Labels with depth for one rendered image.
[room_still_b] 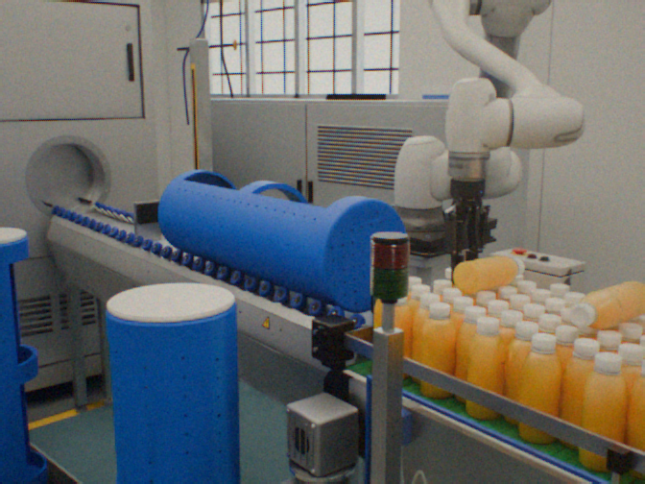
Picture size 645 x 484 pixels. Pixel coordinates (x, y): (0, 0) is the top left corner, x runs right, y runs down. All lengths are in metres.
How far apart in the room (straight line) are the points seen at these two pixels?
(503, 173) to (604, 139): 2.14
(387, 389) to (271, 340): 0.76
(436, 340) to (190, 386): 0.52
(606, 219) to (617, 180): 0.24
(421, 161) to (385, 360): 1.18
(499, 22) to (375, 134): 1.72
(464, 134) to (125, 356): 0.84
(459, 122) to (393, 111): 2.06
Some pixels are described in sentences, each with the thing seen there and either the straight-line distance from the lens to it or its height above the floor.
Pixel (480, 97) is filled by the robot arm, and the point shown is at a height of 1.48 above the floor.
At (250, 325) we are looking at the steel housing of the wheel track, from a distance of 2.02.
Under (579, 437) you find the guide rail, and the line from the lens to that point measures 1.22.
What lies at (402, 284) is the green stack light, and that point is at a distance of 1.17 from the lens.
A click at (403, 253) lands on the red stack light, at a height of 1.24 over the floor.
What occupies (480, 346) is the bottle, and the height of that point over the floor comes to 1.04.
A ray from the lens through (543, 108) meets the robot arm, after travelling 1.59.
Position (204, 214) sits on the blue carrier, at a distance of 2.15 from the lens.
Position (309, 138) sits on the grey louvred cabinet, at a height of 1.24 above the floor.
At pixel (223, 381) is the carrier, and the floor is 0.87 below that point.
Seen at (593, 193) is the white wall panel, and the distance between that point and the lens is 4.47.
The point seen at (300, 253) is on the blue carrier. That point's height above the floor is 1.11.
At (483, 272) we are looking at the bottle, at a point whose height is 1.13.
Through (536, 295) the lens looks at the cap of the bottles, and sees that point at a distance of 1.56.
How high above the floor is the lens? 1.48
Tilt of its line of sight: 12 degrees down
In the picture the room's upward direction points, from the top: straight up
